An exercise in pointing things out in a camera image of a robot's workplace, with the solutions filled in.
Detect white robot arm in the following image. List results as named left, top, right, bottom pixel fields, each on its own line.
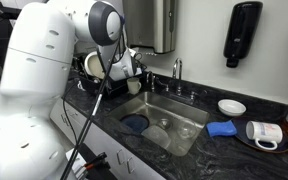
left=0, top=0, right=136, bottom=180

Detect white mug by rack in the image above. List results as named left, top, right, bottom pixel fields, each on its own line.
left=127, top=77, right=141, bottom=95

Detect chrome sink faucet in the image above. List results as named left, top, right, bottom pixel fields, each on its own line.
left=155, top=58, right=197, bottom=103

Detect metal sink drain strainer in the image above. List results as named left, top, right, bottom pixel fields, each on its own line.
left=157, top=118, right=172, bottom=130

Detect stainless steel sink basin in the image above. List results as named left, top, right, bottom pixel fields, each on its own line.
left=109, top=92, right=209, bottom=156

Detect white printed mug lying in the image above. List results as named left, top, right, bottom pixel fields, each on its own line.
left=246, top=121, right=283, bottom=150

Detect blue plate brown rim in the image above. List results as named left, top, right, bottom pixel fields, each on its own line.
left=121, top=114, right=149, bottom=134

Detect clear plastic food container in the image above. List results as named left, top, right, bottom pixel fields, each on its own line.
left=142, top=125, right=171, bottom=149

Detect white plate in rack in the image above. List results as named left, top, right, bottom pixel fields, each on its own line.
left=84, top=52, right=105, bottom=79

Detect black dish drying rack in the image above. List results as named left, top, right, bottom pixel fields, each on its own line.
left=72, top=54, right=132, bottom=98

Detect steel paper towel dispenser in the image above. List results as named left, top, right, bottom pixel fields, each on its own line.
left=122, top=0, right=177, bottom=54

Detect white lower cabinets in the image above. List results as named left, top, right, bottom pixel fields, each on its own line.
left=50, top=99, right=166, bottom=180

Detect blue sponge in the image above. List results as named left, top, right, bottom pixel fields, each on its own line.
left=206, top=120, right=237, bottom=137

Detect white bowl on counter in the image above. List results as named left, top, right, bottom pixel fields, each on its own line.
left=218, top=99, right=246, bottom=117

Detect dark blue plate on counter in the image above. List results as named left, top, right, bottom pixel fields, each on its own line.
left=232, top=117, right=288, bottom=153

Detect black camera tripod pole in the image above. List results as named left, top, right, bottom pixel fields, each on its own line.
left=60, top=28, right=123, bottom=180

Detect black wall soap dispenser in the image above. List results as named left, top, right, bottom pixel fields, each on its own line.
left=223, top=1, right=263, bottom=68

